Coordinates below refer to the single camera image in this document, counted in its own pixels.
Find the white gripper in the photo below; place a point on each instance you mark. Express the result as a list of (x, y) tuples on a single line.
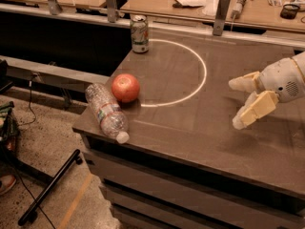
[(280, 80)]

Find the red apple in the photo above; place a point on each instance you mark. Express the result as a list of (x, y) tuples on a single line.
[(125, 88)]

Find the clear plastic water bottle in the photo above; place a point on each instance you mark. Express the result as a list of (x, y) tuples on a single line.
[(112, 121)]

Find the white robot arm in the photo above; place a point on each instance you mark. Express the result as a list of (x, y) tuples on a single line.
[(283, 81)]

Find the green 7up can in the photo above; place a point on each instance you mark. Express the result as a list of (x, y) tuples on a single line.
[(139, 33)]

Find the white tube tool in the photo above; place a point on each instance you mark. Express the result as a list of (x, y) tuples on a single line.
[(238, 8)]

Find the black round container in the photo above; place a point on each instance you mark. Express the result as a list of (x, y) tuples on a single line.
[(289, 11)]

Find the white paper sheets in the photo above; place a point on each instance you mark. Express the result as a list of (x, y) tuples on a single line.
[(208, 7)]

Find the grey cabinet drawers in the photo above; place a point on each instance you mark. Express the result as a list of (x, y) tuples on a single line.
[(153, 192)]

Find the black metal bar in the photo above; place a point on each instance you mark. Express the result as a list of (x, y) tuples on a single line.
[(30, 214)]

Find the dark bag with items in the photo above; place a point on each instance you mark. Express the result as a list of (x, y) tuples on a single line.
[(8, 133)]

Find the metal bracket post right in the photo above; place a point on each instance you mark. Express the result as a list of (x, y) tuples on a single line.
[(220, 17)]

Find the metal bracket post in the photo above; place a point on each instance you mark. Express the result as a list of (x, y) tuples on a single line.
[(54, 7), (220, 17), (112, 11)]

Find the metal bracket post middle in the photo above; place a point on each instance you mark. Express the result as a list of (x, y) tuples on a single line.
[(112, 11)]

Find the metal bracket post left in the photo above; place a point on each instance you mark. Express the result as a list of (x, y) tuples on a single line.
[(54, 7)]

